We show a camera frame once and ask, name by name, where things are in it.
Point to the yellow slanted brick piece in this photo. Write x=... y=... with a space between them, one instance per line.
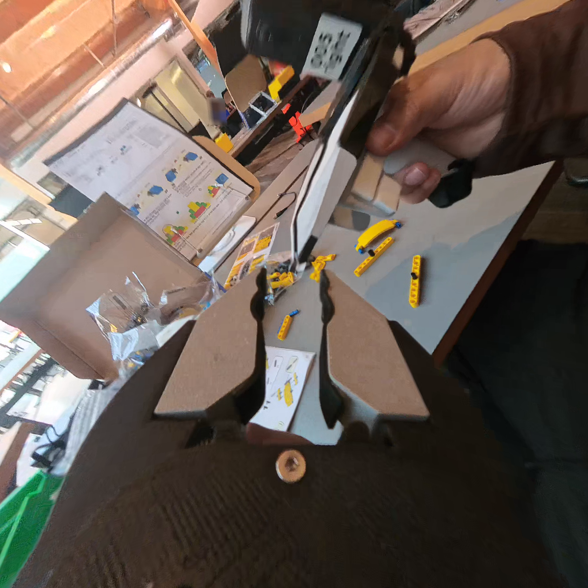
x=324 y=258

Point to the blue cardboard kit box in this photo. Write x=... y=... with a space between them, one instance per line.
x=92 y=275

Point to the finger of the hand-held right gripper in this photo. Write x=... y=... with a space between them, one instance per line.
x=321 y=193
x=353 y=218

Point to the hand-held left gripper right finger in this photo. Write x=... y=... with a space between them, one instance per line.
x=372 y=367

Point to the clear printed plastic bag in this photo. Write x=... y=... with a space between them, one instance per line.
x=138 y=317

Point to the long yellow holed beam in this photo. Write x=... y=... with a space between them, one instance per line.
x=415 y=289
x=379 y=252

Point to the yellow curved panel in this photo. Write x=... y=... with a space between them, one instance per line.
x=376 y=231

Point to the orange plastic item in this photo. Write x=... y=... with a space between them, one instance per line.
x=301 y=126

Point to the person's right hand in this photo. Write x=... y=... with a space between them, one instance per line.
x=450 y=101

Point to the yellow foam block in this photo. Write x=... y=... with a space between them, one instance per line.
x=281 y=80

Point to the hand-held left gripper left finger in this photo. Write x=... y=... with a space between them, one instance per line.
x=216 y=363

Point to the clear bag yellow connectors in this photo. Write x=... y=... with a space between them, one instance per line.
x=280 y=275

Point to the green plastic bin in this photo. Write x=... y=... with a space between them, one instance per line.
x=23 y=519

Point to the white instruction booklet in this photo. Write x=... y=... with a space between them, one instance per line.
x=285 y=386

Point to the flat grey stand base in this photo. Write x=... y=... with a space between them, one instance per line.
x=229 y=239

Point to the grey desk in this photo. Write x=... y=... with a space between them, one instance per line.
x=459 y=257

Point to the person's right forearm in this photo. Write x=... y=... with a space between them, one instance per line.
x=551 y=82

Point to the tan sign board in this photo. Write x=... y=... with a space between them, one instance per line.
x=229 y=156

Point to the yellow black sticker sheet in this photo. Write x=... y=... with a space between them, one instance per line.
x=252 y=252

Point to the short thick yellow beam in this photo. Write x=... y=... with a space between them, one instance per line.
x=285 y=327

